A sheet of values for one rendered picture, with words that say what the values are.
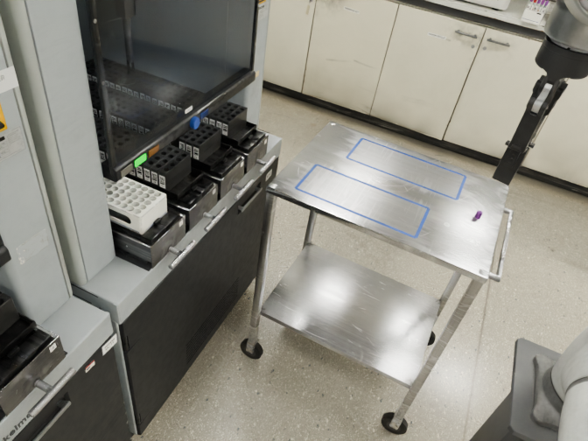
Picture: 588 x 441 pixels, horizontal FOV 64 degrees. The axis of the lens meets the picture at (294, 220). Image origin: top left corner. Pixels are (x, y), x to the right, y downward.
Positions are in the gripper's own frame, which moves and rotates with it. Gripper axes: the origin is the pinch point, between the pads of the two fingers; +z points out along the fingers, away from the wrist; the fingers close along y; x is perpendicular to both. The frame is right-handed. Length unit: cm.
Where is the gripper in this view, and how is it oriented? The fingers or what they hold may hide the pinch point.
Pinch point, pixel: (510, 163)
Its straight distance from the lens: 87.3
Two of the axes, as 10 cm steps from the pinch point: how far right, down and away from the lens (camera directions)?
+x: -8.0, -4.7, 3.8
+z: -1.4, 7.5, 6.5
